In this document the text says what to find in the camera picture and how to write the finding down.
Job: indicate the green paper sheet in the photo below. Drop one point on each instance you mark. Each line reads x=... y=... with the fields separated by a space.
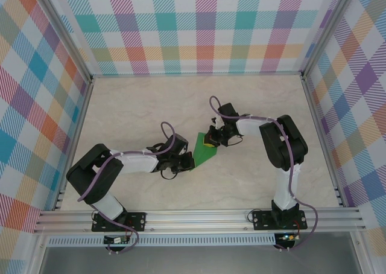
x=205 y=154

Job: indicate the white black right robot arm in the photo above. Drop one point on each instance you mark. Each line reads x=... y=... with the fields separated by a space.
x=283 y=144

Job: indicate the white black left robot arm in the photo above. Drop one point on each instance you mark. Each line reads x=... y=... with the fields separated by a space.
x=93 y=171

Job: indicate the grey metal panel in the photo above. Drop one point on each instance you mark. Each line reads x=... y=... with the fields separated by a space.
x=196 y=260

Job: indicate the aluminium mounting rail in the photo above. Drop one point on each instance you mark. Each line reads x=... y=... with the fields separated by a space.
x=196 y=221

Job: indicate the aluminium frame bar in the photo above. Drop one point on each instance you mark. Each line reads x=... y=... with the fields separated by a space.
x=74 y=141
x=196 y=75
x=314 y=111

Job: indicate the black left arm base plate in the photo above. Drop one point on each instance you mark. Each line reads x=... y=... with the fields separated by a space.
x=137 y=222

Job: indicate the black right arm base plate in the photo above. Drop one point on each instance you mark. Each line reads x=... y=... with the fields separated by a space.
x=261 y=222

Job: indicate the aluminium frame post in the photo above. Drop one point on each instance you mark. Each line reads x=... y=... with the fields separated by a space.
x=362 y=253
x=324 y=29
x=37 y=256
x=70 y=35

